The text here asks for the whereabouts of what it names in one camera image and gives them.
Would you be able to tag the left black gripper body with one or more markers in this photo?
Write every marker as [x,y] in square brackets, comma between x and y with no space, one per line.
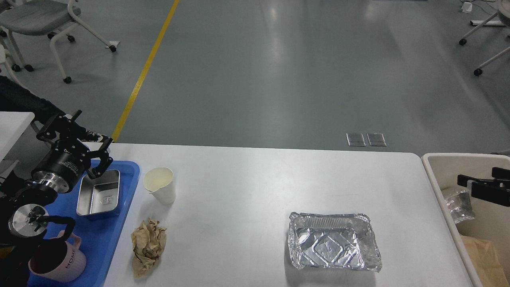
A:
[61,168]

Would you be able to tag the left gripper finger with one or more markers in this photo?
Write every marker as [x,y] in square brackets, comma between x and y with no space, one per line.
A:
[103,155]
[61,133]

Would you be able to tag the steel rectangular tin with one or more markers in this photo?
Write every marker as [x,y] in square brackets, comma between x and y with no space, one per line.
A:
[99,198]

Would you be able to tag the pink HOME mug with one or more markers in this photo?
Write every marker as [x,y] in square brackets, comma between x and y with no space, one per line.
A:
[59,260]

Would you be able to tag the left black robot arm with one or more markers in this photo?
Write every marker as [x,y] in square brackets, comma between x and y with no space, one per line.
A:
[24,218]

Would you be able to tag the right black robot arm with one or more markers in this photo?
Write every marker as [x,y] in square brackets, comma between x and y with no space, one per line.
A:
[495,190]

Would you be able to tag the white side table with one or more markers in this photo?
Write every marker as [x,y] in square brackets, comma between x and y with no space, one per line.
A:
[19,143]

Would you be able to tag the person in dark trousers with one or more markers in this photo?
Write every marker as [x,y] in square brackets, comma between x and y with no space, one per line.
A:
[15,98]

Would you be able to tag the white paper cup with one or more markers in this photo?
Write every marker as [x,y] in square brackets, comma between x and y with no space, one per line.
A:
[159,183]

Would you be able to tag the blue plastic tray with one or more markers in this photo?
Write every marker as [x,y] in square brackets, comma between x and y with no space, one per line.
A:
[99,237]

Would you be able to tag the crumpled brown paper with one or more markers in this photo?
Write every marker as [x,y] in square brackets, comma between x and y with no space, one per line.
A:
[148,244]

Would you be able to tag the grey office chair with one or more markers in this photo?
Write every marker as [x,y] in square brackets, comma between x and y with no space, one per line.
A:
[46,17]

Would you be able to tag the aluminium foil tray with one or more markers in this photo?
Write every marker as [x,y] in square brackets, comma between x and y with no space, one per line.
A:
[335,241]

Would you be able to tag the left metal floor plate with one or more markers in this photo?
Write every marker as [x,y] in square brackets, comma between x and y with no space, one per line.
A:
[356,139]

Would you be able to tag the metal floor plate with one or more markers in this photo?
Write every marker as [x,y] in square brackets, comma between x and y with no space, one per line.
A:
[356,139]
[376,140]

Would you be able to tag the right metal floor plate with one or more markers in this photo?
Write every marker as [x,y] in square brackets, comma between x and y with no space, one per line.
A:
[376,140]

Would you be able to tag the crumpled clear plastic wrap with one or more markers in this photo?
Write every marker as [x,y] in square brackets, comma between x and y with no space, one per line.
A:
[458,204]

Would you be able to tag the brown paper in bin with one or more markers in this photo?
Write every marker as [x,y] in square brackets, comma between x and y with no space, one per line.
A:
[482,254]

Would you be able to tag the beige plastic bin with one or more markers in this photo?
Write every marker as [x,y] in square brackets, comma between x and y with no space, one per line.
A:
[491,221]

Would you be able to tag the white floor power adapter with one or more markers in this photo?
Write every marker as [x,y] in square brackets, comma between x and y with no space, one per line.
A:
[467,7]

